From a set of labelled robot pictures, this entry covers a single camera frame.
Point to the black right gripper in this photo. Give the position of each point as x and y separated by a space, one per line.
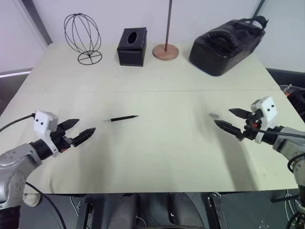
251 130

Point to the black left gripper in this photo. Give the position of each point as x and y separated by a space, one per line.
62 140

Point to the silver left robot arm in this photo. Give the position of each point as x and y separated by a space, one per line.
14 162

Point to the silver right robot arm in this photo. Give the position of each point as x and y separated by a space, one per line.
289 143

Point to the grey pen cap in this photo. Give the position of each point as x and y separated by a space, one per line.
214 115

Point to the black uncapped pen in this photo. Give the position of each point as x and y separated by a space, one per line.
121 118

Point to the dark equipment with orange part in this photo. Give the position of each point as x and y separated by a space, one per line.
295 95

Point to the black padded bag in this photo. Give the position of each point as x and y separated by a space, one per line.
214 57

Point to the white round floor object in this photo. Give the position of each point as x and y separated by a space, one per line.
32 200

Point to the black metal table leg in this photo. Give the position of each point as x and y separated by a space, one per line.
83 214
218 210

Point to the black leather tissue box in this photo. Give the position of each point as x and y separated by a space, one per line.
131 56

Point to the wooden round-base pole stand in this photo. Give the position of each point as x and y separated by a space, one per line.
165 52

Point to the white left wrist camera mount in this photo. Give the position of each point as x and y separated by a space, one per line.
44 120

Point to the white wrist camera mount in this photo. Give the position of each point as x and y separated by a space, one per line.
44 120
268 109

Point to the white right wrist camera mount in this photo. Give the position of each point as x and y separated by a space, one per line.
268 109

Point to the grey window frame post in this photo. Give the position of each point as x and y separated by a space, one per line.
35 21

